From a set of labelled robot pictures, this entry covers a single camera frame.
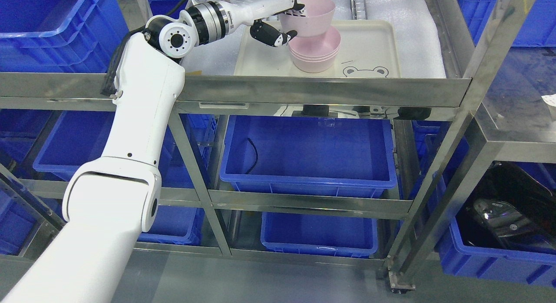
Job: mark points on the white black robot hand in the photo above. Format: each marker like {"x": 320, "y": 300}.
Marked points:
{"x": 250, "y": 13}

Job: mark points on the pink ikea bowl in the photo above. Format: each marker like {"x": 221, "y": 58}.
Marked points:
{"x": 315, "y": 21}

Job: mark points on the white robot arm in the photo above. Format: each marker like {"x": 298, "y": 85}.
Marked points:
{"x": 111, "y": 200}

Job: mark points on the blue bin middle shelf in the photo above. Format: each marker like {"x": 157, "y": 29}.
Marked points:
{"x": 317, "y": 156}

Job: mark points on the blue bin shelf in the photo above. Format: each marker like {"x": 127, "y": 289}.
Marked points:
{"x": 306, "y": 234}
{"x": 317, "y": 156}

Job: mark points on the blue bin bottom shelf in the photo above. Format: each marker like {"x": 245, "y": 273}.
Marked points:
{"x": 306, "y": 234}

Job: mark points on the stacked pink bowls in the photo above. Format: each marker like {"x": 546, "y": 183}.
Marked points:
{"x": 315, "y": 54}

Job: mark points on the beige bear tray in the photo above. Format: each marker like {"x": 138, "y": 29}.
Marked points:
{"x": 367, "y": 50}

